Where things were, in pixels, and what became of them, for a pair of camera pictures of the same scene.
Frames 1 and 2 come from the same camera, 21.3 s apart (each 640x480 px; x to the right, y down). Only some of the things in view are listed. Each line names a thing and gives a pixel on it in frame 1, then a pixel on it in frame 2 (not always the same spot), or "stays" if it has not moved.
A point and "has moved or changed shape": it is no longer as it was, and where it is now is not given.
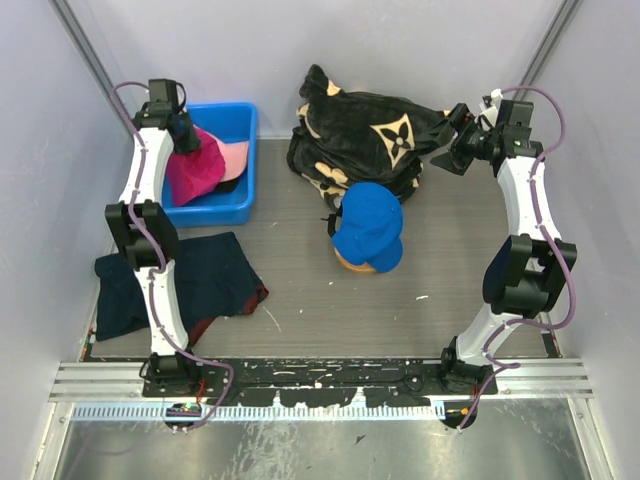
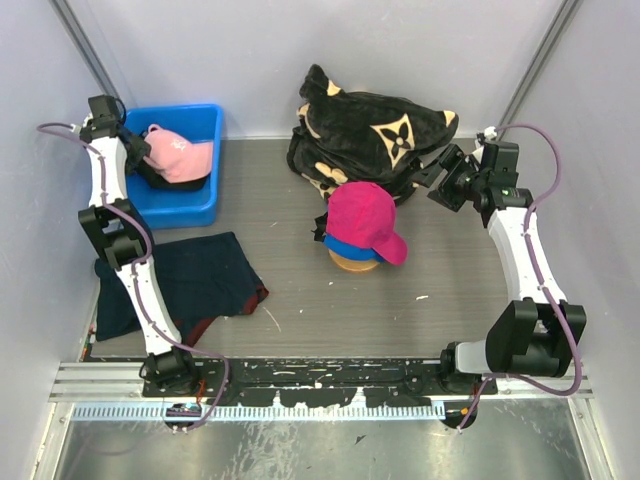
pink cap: [235, 158] to [176, 158]
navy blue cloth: [213, 277] stays
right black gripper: [453, 162] to [449, 157]
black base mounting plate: [321, 382] stays
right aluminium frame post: [560, 25] stays
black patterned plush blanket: [343, 138] stays
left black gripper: [192, 142] to [141, 148]
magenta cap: [192, 173] to [363, 215]
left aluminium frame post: [85, 55] stays
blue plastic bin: [224, 206] has moved or changed shape
